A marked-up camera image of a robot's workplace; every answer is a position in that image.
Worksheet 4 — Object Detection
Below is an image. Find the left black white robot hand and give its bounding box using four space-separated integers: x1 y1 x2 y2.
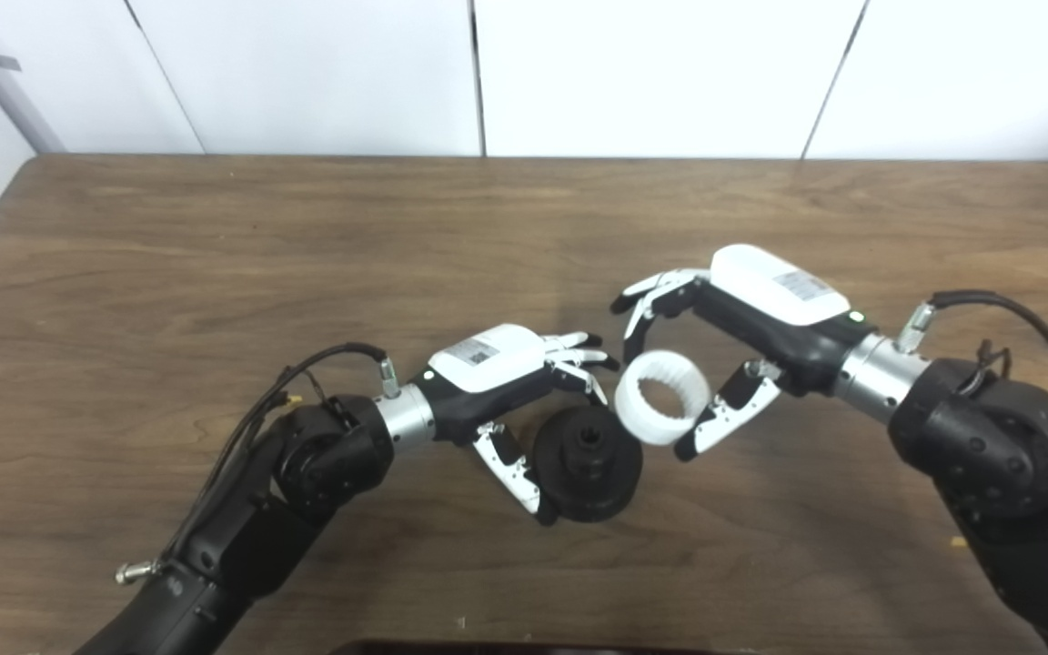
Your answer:
415 323 620 527

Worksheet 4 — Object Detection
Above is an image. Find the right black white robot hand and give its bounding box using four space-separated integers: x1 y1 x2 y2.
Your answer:
610 243 871 463

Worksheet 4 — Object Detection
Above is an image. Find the white plastic ring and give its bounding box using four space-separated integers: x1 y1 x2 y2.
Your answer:
613 350 712 447

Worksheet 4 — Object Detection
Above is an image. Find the round black plastic part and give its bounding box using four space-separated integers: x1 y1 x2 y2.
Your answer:
531 405 645 524

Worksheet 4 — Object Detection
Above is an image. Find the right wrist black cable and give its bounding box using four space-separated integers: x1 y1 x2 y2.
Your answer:
895 289 1048 456

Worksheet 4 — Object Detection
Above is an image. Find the grey wall corner strip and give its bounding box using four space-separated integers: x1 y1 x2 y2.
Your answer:
0 0 66 154

